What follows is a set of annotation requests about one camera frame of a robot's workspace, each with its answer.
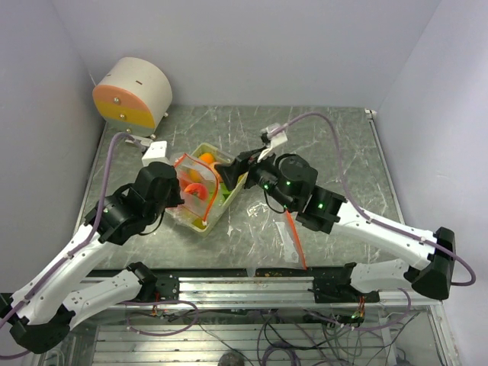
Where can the round cream drawer box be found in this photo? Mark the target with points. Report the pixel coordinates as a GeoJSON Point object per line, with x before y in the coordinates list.
{"type": "Point", "coordinates": [134, 96]}

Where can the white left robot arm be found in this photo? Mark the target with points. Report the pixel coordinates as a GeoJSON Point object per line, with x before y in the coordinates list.
{"type": "Point", "coordinates": [43, 312]}

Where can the clear bag orange zipper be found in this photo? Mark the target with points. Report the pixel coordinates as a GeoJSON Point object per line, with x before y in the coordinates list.
{"type": "Point", "coordinates": [203, 211]}

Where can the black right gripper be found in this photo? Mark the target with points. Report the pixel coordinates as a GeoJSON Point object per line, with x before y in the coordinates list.
{"type": "Point", "coordinates": [230, 173]}

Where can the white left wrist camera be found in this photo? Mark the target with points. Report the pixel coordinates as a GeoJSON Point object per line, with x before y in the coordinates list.
{"type": "Point", "coordinates": [156, 152]}

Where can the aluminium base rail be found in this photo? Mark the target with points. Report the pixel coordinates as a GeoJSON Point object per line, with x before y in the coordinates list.
{"type": "Point", "coordinates": [232, 288]}

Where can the orange toy mango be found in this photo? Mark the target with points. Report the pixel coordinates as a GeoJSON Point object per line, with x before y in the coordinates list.
{"type": "Point", "coordinates": [207, 158]}

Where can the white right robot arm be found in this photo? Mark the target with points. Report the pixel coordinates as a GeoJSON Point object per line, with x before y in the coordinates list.
{"type": "Point", "coordinates": [424, 260]}

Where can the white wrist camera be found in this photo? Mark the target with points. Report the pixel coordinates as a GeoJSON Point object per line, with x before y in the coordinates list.
{"type": "Point", "coordinates": [273, 136]}
{"type": "Point", "coordinates": [156, 152]}

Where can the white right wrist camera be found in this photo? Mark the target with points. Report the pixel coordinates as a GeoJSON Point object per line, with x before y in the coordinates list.
{"type": "Point", "coordinates": [273, 136]}

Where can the pale green plastic basket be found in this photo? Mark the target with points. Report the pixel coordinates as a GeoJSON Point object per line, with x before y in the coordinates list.
{"type": "Point", "coordinates": [183, 217]}

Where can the red toy tomato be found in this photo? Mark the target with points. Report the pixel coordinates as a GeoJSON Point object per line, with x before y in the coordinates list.
{"type": "Point", "coordinates": [196, 191]}

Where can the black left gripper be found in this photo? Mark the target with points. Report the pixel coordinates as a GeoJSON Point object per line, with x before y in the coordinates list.
{"type": "Point", "coordinates": [174, 197]}

